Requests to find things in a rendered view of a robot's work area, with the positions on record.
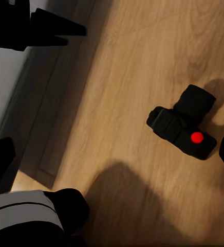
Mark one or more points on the bed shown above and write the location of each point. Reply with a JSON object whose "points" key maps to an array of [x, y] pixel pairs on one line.
{"points": [[24, 80]]}

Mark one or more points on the digital camera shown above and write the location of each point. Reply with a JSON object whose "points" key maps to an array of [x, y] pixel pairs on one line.
{"points": [[179, 125]]}

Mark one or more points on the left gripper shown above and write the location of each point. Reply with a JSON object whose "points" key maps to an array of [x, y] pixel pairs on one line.
{"points": [[18, 30]]}

